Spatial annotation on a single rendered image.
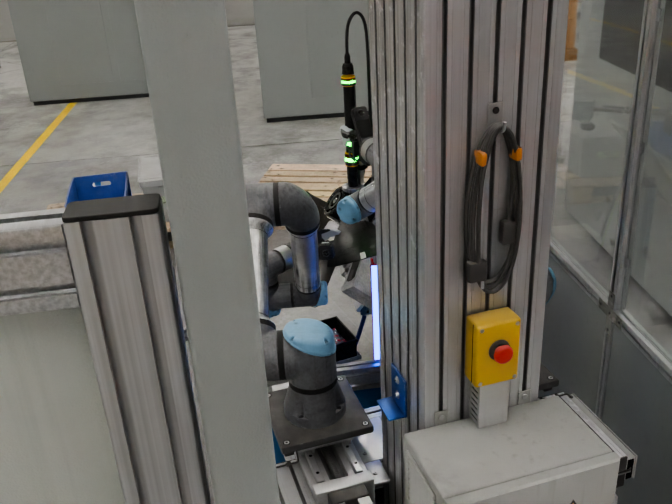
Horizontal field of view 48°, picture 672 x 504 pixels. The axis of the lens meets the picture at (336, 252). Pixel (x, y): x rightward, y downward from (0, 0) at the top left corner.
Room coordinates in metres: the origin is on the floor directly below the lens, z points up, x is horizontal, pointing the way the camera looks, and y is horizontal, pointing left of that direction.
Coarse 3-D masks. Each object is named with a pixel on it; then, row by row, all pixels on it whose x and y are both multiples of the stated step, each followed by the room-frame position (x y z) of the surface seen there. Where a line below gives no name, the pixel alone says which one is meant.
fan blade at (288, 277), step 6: (324, 264) 2.29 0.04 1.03; (288, 270) 2.33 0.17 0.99; (324, 270) 2.27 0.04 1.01; (330, 270) 2.27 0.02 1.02; (282, 276) 2.33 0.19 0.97; (288, 276) 2.32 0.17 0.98; (324, 276) 2.26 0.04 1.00; (330, 276) 2.25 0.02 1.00; (282, 282) 2.32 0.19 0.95; (288, 282) 2.30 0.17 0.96; (294, 282) 2.29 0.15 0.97; (312, 306) 2.19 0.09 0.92
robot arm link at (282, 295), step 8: (272, 288) 1.96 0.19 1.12; (280, 288) 1.98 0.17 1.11; (288, 288) 1.98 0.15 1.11; (272, 296) 1.96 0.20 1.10; (280, 296) 1.96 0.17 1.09; (288, 296) 1.96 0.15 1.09; (272, 304) 1.96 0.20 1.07; (280, 304) 1.96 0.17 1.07; (288, 304) 1.96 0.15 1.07; (272, 312) 1.96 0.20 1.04
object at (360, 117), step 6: (354, 108) 2.19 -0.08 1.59; (360, 108) 2.19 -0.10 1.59; (366, 108) 2.20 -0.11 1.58; (354, 114) 2.18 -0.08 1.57; (360, 114) 2.18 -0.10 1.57; (366, 114) 2.19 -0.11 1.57; (354, 120) 2.17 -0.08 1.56; (360, 120) 2.17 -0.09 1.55; (366, 120) 2.18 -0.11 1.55; (354, 126) 2.18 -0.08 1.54; (360, 126) 2.16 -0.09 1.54; (366, 126) 2.17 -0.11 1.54; (360, 132) 2.15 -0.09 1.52; (366, 132) 2.16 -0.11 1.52; (372, 132) 2.16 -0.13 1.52; (360, 138) 2.14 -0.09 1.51
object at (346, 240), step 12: (348, 228) 2.21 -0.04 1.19; (360, 228) 2.21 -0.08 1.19; (372, 228) 2.21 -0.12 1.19; (336, 240) 2.16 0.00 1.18; (348, 240) 2.14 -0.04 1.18; (360, 240) 2.13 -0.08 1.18; (372, 240) 2.13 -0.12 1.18; (336, 252) 2.10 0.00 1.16; (348, 252) 2.08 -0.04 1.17; (360, 252) 2.07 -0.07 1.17; (372, 252) 2.06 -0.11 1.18; (336, 264) 2.05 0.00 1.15
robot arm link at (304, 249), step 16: (288, 192) 1.81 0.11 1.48; (304, 192) 1.84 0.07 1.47; (288, 208) 1.79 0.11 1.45; (304, 208) 1.81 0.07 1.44; (288, 224) 1.80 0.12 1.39; (304, 224) 1.81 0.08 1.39; (304, 240) 1.85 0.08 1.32; (304, 256) 1.88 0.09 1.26; (304, 272) 1.90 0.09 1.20; (304, 288) 1.93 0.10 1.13; (320, 288) 1.97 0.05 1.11; (304, 304) 1.96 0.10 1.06; (320, 304) 1.97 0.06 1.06
